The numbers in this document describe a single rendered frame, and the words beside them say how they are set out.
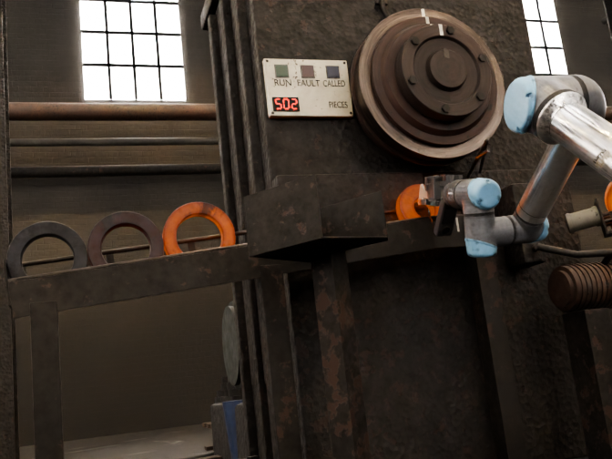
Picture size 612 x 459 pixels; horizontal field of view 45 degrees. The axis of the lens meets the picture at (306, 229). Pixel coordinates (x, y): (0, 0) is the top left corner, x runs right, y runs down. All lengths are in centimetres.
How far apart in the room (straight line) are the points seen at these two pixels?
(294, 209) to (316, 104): 70
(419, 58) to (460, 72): 12
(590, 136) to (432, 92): 74
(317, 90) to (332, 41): 19
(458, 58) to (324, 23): 45
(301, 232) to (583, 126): 59
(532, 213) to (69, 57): 735
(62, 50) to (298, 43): 664
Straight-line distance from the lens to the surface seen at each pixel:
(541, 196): 183
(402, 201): 209
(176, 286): 182
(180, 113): 779
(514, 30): 265
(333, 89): 224
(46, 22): 895
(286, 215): 156
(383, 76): 213
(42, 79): 865
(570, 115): 153
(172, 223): 188
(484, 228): 183
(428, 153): 213
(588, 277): 210
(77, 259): 185
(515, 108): 160
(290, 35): 230
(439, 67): 213
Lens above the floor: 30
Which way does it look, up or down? 12 degrees up
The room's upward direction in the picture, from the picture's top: 7 degrees counter-clockwise
